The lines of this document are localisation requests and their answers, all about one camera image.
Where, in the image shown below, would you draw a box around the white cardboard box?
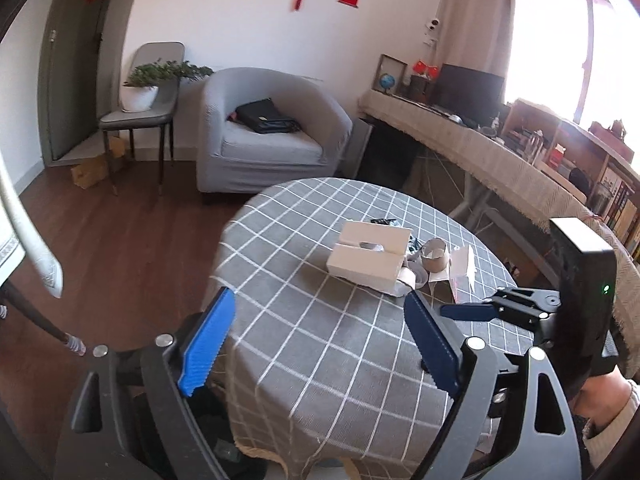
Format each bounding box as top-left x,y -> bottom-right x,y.
326,220 -> 414,294

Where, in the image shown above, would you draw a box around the beige curtain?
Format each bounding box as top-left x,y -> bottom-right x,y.
434,0 -> 522,92

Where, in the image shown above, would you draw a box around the desk with beige cloth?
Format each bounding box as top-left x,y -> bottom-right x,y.
357,88 -> 640,333

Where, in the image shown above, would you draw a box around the potted plant white pot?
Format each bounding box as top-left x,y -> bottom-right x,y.
121,59 -> 215,113

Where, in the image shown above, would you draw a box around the white folding rack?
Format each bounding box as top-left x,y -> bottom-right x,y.
414,152 -> 508,233

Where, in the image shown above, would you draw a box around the wooden bookshelf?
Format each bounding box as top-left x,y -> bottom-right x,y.
501,98 -> 640,263

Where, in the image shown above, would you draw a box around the grey green door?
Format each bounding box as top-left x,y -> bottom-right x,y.
37,0 -> 127,169

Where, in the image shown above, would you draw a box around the black bag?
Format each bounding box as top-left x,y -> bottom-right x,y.
235,98 -> 303,135

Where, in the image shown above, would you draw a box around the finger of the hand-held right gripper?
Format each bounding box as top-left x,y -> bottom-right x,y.
440,301 -> 541,332
492,286 -> 562,312

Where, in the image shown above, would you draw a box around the small red flags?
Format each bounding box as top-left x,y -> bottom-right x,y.
412,60 -> 442,81

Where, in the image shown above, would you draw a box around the person's right hand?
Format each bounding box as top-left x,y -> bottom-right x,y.
572,374 -> 632,428

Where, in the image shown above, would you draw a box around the brown tape roll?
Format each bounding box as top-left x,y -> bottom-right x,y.
420,238 -> 451,274

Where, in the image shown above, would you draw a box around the small white carton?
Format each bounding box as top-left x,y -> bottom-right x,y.
447,246 -> 476,304

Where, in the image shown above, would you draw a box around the round table grey checked tablecloth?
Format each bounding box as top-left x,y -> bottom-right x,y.
202,177 -> 536,478

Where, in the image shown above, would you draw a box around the white patterned tablecloth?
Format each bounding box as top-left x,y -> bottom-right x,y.
0,147 -> 66,301

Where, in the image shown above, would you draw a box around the grey dining chair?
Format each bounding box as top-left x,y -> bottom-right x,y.
98,42 -> 186,197

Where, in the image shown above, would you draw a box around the grey upright panel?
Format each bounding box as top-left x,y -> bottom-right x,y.
344,117 -> 374,180

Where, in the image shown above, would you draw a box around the black trash bin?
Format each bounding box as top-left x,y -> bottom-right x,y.
127,385 -> 273,480

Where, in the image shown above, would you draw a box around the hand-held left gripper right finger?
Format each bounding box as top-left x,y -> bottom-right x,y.
404,290 -> 583,480

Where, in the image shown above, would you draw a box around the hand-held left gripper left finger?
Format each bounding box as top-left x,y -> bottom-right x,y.
54,287 -> 236,480

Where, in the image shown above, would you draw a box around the black table leg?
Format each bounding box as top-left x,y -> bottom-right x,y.
0,280 -> 87,357

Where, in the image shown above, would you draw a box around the window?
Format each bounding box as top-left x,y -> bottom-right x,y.
505,0 -> 640,137

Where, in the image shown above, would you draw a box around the grey armchair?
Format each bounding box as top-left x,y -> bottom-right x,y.
196,67 -> 354,197

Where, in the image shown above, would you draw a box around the crumpled white paper scrap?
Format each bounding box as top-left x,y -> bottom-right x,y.
394,264 -> 431,299

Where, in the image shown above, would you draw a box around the black monitor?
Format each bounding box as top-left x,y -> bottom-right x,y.
431,63 -> 506,117

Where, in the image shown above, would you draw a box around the wooden picture frame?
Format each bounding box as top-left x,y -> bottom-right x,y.
375,53 -> 409,96

